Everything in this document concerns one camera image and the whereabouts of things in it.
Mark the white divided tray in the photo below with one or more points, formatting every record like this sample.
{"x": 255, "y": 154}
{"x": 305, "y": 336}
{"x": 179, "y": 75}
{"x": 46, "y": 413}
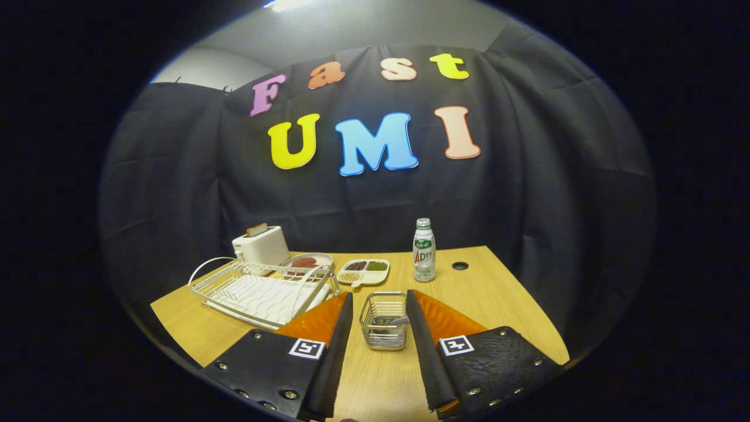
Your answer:
{"x": 375, "y": 276}

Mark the pile of dark red beans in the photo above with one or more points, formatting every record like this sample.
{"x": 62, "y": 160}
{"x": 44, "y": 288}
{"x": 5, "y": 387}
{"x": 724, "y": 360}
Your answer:
{"x": 356, "y": 265}

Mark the white drink bottle green label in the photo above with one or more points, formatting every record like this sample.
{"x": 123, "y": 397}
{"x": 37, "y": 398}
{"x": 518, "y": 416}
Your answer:
{"x": 424, "y": 258}

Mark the beige round plate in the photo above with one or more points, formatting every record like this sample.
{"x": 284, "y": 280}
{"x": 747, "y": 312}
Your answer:
{"x": 323, "y": 258}

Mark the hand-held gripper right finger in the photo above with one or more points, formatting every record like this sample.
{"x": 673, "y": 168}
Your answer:
{"x": 428, "y": 363}

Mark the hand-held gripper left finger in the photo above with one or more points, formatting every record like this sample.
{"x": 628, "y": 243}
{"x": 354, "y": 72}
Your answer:
{"x": 337, "y": 363}

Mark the white toaster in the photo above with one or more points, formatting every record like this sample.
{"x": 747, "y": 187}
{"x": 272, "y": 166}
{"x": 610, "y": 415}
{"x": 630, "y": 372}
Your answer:
{"x": 263, "y": 249}

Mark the black backdrop cloth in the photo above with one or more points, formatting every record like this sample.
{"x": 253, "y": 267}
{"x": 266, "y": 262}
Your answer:
{"x": 527, "y": 176}

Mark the pile of green beans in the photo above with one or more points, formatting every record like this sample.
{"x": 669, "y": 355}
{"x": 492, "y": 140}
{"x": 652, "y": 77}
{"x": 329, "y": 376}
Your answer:
{"x": 377, "y": 265}

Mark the pile of yellow soybeans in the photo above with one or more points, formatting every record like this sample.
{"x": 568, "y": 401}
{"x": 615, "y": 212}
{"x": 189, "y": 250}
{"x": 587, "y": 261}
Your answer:
{"x": 350, "y": 276}

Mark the brown toast slice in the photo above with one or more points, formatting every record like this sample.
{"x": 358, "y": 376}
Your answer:
{"x": 256, "y": 230}

